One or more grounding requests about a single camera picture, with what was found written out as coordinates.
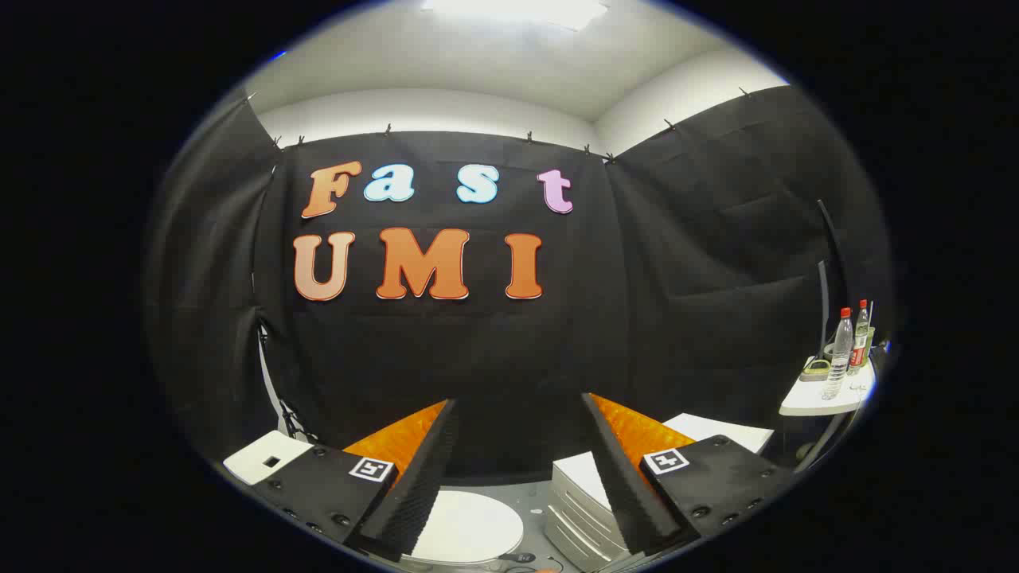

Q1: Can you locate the clear bottle with white label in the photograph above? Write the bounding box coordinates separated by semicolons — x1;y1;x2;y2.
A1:
822;308;854;400

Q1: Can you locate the small white side table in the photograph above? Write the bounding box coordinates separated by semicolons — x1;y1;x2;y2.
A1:
779;358;876;417

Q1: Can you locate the white stand pole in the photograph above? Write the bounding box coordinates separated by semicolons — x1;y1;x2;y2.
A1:
256;318;297;439

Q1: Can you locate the black backdrop cloth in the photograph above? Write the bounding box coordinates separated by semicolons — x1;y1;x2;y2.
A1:
143;84;896;478

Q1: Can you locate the white drawer cabinet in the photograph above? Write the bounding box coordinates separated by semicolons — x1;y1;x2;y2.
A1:
545;412;775;572

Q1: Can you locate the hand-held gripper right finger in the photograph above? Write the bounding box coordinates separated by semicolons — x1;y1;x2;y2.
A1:
581;393;797;555

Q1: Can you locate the clear bottle with red label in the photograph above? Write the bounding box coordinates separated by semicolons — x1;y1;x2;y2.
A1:
848;299;871;376

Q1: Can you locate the ceiling light panel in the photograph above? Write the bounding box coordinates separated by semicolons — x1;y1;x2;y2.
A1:
420;0;611;32

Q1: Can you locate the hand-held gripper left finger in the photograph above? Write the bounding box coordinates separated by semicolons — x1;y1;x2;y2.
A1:
253;400;460;559

